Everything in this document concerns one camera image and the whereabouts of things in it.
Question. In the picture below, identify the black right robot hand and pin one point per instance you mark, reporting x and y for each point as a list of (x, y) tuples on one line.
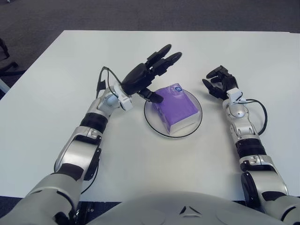
[(229, 82)]

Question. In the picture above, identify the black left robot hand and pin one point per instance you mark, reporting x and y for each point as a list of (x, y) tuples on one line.
[(137, 77)]

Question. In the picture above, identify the purple tissue paper pack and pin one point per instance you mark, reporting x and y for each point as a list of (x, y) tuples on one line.
[(178, 107)]

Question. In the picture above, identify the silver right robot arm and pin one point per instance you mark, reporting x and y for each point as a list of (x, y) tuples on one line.
[(248, 133)]

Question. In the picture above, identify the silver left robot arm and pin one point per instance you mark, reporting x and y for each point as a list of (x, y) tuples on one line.
[(77, 150)]

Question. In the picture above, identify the white plate with black rim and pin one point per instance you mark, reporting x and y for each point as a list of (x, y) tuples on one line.
[(150, 119)]

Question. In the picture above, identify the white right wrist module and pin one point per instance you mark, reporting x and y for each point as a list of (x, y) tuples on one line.
[(234, 95)]

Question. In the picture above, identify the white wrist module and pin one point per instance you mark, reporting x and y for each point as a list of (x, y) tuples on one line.
[(234, 95), (124, 100)]

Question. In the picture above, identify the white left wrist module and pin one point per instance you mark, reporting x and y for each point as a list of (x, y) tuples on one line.
[(124, 100)]

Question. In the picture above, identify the black office chair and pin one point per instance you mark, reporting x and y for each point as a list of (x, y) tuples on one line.
[(4, 54)]

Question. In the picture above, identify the grey robot torso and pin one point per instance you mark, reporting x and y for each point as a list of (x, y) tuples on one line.
[(168, 208)]

